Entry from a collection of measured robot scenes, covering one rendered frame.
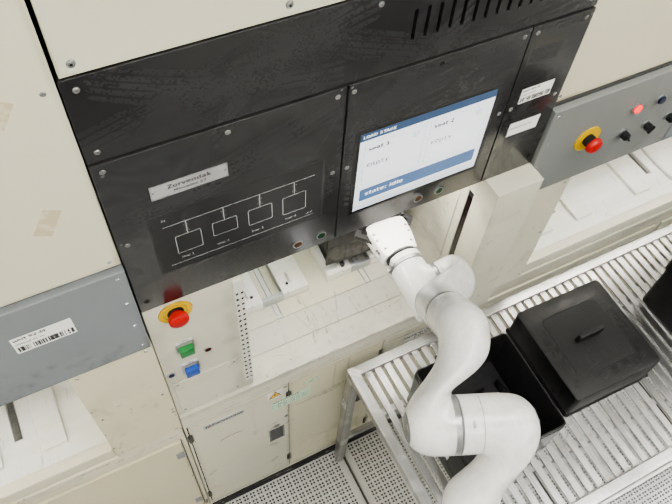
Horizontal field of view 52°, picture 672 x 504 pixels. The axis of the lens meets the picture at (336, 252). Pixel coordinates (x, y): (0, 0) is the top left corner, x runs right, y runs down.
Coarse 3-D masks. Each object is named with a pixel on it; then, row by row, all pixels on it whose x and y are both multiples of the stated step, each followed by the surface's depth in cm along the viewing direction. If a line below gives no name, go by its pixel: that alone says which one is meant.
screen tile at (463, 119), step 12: (444, 120) 125; (456, 120) 126; (468, 120) 128; (480, 120) 130; (432, 132) 126; (444, 132) 128; (468, 132) 131; (444, 144) 131; (456, 144) 133; (468, 144) 135; (432, 156) 132
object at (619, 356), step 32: (576, 288) 200; (544, 320) 193; (576, 320) 193; (608, 320) 194; (544, 352) 187; (576, 352) 188; (608, 352) 188; (640, 352) 189; (544, 384) 192; (576, 384) 183; (608, 384) 183
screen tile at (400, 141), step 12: (408, 132) 122; (372, 144) 120; (384, 144) 122; (396, 144) 123; (408, 144) 125; (420, 144) 127; (372, 156) 123; (408, 156) 128; (372, 168) 126; (384, 168) 128; (396, 168) 129; (408, 168) 131; (372, 180) 129
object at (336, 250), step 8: (352, 232) 180; (336, 240) 180; (344, 240) 182; (352, 240) 184; (320, 248) 187; (328, 248) 182; (336, 248) 184; (344, 248) 186; (352, 248) 188; (360, 248) 190; (368, 248) 192; (328, 256) 186; (336, 256) 188; (344, 256) 190; (352, 256) 192; (328, 264) 190; (344, 264) 194
